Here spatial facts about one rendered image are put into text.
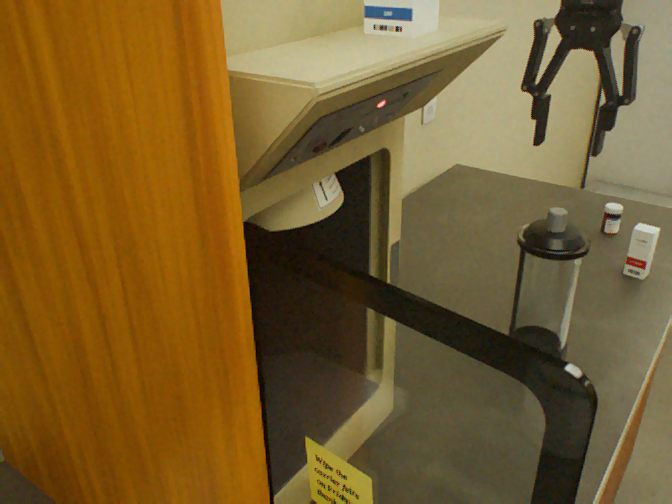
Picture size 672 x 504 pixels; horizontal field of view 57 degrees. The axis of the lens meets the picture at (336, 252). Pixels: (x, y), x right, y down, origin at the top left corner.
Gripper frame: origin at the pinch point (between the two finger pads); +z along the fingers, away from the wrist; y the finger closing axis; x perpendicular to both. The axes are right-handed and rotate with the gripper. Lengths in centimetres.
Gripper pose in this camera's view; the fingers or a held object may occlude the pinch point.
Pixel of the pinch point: (569, 130)
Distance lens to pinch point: 94.9
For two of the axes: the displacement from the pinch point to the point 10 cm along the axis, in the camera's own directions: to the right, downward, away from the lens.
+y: 8.1, 2.7, -5.2
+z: 0.2, 8.8, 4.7
